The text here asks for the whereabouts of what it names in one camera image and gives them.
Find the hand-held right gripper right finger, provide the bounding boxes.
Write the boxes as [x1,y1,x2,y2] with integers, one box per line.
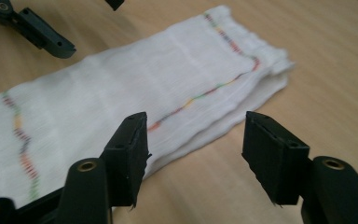
[241,110,310,207]

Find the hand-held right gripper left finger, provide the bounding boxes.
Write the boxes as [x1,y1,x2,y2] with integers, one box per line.
[100,111,153,210]

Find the white cloth with rainbow stitching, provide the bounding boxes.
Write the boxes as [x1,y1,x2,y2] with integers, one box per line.
[0,4,296,209]

